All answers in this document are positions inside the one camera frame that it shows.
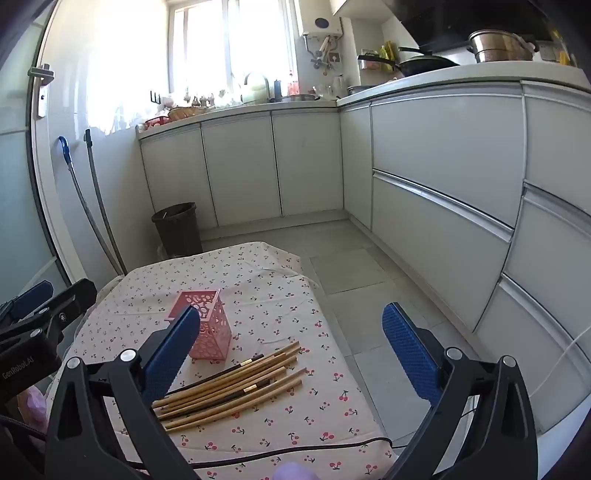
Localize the metal door handle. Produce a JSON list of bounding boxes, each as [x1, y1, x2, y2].
[[28, 65, 54, 116]]

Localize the steel cooking pot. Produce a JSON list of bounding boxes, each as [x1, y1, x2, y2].
[[468, 30, 539, 64]]

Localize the black handled mop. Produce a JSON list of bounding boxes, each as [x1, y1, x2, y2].
[[83, 129, 129, 275]]

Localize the two mop handles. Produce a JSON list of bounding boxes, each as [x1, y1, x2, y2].
[[57, 135, 122, 278]]

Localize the pink perforated utensil holder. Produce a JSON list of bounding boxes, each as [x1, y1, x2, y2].
[[165, 289, 233, 361]]

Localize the cherry print tablecloth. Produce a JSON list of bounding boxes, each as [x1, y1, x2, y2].
[[44, 241, 398, 480]]

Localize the water heater pipes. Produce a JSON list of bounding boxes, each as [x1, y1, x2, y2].
[[302, 34, 342, 70]]

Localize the white countertop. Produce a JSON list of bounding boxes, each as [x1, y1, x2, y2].
[[136, 62, 591, 139]]

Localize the kitchen window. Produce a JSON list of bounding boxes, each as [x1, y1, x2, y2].
[[85, 0, 301, 134]]

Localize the black wok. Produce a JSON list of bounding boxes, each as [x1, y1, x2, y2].
[[398, 46, 462, 78]]

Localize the dark brown trash bin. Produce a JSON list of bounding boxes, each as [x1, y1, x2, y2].
[[151, 202, 204, 258]]

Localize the white water heater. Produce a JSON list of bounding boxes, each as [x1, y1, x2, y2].
[[300, 15, 345, 38]]

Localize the person's right hand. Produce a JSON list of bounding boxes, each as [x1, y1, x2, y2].
[[272, 463, 320, 480]]

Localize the black cable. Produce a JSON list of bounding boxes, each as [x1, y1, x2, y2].
[[106, 436, 402, 472]]

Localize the wicker basket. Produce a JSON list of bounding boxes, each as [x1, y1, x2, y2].
[[167, 106, 208, 120]]

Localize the yellow green condiment packets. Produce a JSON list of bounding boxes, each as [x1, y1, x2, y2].
[[362, 41, 399, 70]]

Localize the black frying pan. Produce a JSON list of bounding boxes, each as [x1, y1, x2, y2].
[[358, 54, 402, 75]]

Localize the pile of wooden chopsticks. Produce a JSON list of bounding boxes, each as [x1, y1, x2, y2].
[[151, 340, 308, 433]]

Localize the white cabinet with drawers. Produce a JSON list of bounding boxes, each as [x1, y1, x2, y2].
[[339, 80, 591, 435]]

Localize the white cabinet with doors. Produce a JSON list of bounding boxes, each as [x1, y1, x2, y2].
[[139, 104, 345, 229]]

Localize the person's left hand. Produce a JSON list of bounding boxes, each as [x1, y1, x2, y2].
[[17, 384, 50, 431]]

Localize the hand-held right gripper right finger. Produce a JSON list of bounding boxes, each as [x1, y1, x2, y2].
[[381, 302, 540, 480]]

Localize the pale green container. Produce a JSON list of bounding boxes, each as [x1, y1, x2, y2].
[[241, 71, 271, 104]]

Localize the white cable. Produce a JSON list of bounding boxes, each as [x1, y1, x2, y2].
[[529, 332, 591, 400]]

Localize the frosted glass door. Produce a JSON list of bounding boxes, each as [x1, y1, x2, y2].
[[0, 60, 70, 296]]

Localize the black range hood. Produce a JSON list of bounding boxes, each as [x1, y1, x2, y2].
[[397, 0, 555, 51]]

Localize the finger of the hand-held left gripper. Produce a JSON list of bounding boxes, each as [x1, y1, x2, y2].
[[0, 278, 99, 355], [0, 279, 55, 324]]

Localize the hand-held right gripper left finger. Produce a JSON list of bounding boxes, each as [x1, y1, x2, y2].
[[44, 304, 201, 480]]

